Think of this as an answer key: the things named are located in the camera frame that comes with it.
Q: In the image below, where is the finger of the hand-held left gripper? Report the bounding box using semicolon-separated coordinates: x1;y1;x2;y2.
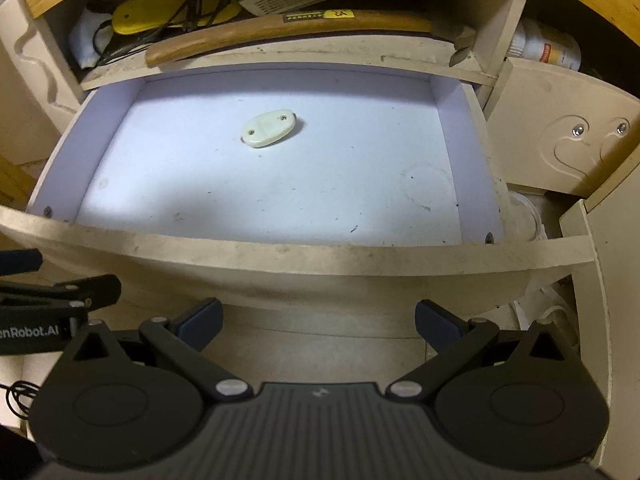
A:
0;248;44;277
0;274;123;312

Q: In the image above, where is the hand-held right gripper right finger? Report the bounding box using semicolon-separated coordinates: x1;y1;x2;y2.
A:
385;299;583;402

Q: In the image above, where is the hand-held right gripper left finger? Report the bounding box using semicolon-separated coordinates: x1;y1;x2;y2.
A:
70;297;253;402

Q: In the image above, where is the cream wooden drawer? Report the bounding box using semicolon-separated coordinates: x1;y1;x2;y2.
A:
0;62;603;313

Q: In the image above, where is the cream oval plastic piece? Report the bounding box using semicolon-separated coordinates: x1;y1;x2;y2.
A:
241;108;298;150

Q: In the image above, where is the cream side cabinet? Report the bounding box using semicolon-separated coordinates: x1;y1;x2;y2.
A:
559;160;640;480

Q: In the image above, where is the cream wavy cabinet panel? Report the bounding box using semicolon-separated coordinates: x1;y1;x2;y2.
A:
0;0;88;166

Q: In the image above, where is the white cloth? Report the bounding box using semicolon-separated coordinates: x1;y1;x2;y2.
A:
69;7;115;69

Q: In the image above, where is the cream cabinet door with knobs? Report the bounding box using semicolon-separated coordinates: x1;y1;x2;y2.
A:
484;56;640;197

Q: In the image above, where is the yellow plastic device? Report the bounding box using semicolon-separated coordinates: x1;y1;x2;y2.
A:
110;0;245;37

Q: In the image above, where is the white bottle orange label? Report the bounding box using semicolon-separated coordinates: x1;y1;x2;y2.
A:
504;19;584;72

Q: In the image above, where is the thin black floor cable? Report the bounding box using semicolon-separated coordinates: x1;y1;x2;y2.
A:
0;379;43;420

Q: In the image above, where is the wooden handle hammer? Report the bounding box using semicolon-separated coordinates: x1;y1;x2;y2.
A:
144;9;477;69

